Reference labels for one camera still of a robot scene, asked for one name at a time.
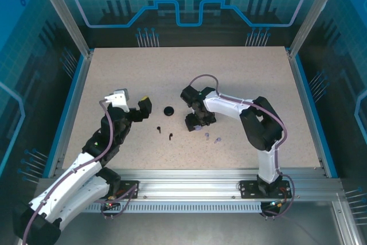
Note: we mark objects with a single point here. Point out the black round cap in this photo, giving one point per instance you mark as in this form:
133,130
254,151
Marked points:
169,111

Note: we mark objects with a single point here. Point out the small black screw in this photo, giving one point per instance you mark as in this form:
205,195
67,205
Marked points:
171,136

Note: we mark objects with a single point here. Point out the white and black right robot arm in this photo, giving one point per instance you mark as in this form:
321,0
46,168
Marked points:
223,110

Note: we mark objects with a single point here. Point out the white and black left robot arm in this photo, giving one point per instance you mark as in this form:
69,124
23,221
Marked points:
86,190

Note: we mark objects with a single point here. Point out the small LED circuit board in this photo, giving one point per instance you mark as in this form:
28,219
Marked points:
275,204
110,205

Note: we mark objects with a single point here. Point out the aluminium side rail blue trim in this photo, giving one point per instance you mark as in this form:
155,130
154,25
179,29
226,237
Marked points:
309,113
71,113

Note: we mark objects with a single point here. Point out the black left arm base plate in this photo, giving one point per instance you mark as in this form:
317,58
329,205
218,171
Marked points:
126,184

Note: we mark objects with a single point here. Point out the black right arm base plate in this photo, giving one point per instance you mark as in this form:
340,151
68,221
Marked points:
249,189

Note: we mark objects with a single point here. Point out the aluminium frame post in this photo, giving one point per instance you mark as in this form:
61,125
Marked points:
312,12
63,12

